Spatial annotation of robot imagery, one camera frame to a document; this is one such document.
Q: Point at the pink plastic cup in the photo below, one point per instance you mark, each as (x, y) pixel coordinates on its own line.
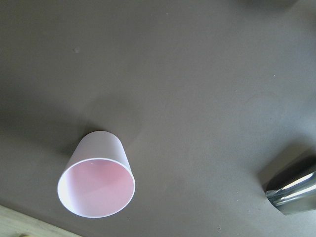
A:
(97, 181)

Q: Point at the metal scoop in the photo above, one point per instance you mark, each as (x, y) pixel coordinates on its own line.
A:
(289, 179)

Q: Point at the wooden cutting board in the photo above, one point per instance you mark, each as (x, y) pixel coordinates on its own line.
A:
(16, 224)

